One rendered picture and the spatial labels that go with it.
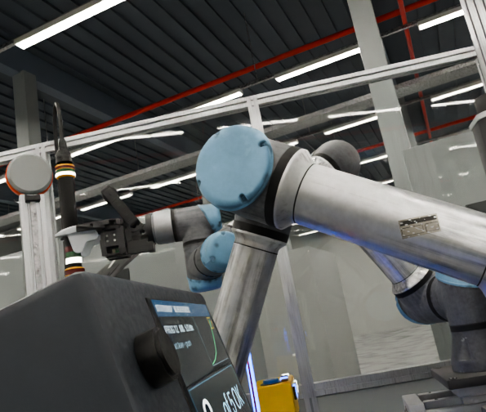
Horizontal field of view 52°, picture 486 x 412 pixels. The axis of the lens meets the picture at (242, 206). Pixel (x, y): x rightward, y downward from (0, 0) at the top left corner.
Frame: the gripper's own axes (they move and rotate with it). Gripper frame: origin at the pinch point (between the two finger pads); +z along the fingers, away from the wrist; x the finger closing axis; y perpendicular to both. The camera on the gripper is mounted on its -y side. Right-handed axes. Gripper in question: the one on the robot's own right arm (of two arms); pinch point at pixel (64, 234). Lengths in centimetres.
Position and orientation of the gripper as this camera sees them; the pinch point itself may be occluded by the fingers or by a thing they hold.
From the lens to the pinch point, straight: 119.5
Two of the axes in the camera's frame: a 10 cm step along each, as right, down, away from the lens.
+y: 1.7, 9.6, -2.3
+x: -0.4, 2.4, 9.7
